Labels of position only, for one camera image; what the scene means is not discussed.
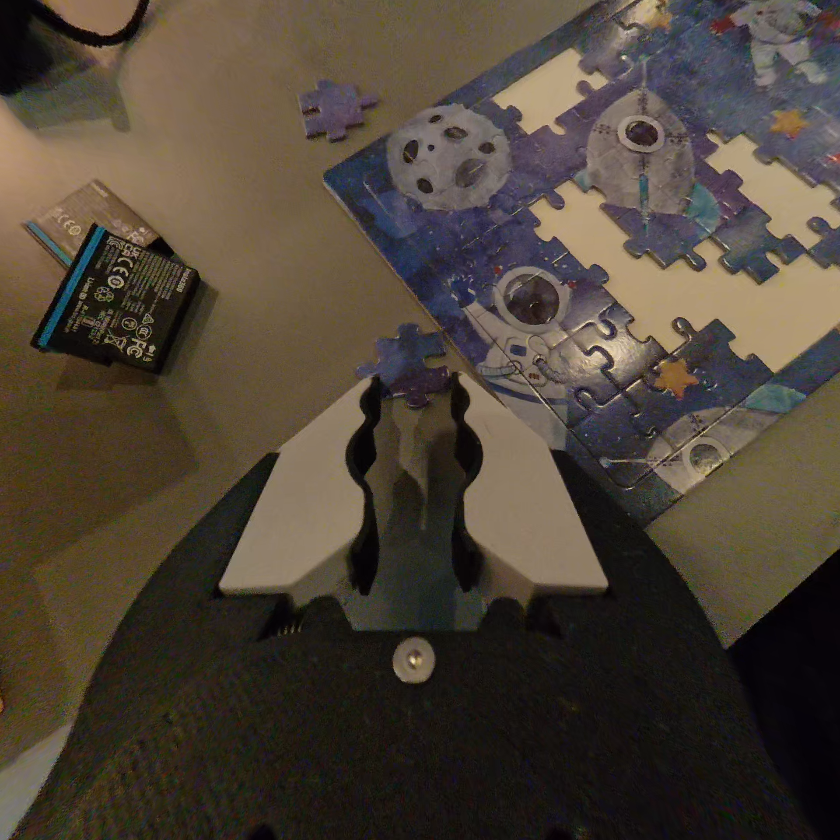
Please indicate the purple puzzle piece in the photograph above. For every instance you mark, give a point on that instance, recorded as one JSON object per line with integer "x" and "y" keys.
{"x": 410, "y": 361}

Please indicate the grey battery pack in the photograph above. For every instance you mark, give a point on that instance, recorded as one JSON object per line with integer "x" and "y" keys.
{"x": 85, "y": 207}

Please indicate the space jigsaw puzzle board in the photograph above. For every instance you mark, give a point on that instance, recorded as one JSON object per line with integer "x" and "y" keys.
{"x": 590, "y": 315}

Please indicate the black battery blue edge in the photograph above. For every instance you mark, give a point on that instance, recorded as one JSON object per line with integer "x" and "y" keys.
{"x": 111, "y": 302}

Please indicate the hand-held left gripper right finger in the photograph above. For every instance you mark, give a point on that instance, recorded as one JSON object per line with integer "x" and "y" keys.
{"x": 531, "y": 525}

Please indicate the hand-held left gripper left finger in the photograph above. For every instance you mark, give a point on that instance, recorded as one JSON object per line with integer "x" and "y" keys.
{"x": 302, "y": 525}

